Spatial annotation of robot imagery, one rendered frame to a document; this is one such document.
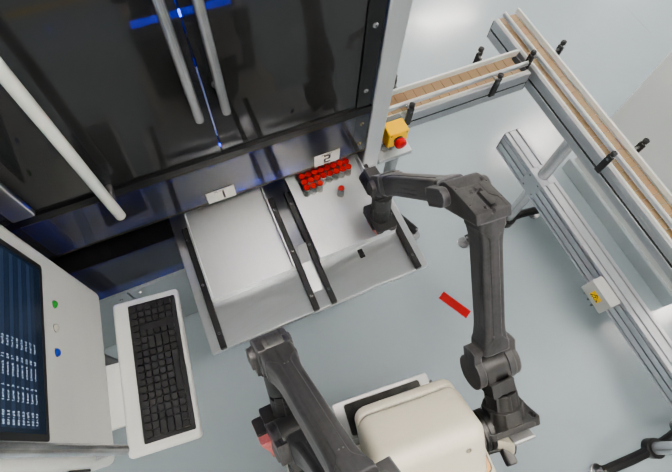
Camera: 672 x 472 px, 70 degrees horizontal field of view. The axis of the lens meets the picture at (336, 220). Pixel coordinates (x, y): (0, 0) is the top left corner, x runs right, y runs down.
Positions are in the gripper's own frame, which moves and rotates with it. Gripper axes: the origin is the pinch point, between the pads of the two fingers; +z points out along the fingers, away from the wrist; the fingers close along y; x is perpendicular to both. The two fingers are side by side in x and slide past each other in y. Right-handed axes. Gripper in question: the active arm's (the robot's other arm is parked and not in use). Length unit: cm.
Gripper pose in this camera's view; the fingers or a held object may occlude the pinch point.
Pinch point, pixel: (378, 232)
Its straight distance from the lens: 151.3
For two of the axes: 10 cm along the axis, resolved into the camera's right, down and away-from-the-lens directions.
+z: 0.1, 5.6, 8.3
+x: -9.2, 3.4, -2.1
